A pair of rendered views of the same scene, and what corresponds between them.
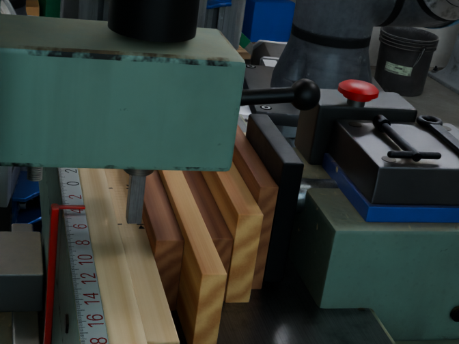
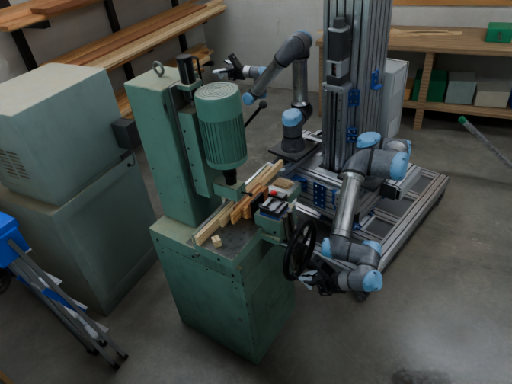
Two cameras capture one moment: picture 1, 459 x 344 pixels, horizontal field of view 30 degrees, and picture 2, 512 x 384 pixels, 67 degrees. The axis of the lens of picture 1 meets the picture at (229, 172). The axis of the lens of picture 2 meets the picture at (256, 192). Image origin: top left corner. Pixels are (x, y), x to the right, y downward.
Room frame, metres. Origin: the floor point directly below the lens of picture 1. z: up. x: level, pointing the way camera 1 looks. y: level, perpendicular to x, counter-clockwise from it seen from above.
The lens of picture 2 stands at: (-0.25, -1.14, 2.07)
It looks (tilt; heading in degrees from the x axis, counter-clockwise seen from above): 37 degrees down; 54
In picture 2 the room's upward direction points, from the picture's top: 7 degrees counter-clockwise
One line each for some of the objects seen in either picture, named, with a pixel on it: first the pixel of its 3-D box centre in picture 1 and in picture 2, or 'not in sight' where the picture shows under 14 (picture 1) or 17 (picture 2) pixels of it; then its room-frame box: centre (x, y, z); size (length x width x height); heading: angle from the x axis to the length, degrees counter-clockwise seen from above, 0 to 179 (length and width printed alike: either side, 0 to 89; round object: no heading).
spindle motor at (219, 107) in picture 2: not in sight; (222, 126); (0.48, 0.06, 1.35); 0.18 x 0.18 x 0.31
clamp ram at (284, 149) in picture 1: (304, 195); (263, 206); (0.56, -0.06, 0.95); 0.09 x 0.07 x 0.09; 17
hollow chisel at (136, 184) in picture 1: (136, 185); not in sight; (0.48, 0.06, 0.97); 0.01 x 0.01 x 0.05; 17
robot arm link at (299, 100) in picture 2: not in sight; (299, 80); (1.29, 0.42, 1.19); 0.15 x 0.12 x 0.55; 23
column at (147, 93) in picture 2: not in sight; (178, 151); (0.40, 0.33, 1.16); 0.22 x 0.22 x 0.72; 17
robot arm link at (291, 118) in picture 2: not in sight; (292, 122); (1.17, 0.37, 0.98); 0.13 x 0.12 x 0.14; 23
